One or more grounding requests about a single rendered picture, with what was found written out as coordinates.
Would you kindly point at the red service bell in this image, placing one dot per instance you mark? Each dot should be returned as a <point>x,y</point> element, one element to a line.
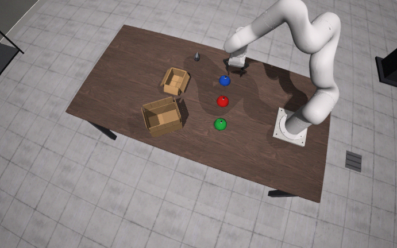
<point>222,101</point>

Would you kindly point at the green bell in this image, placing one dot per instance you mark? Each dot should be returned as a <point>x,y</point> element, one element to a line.
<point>220,124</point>

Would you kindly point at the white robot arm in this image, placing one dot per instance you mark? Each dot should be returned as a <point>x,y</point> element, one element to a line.
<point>318,38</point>

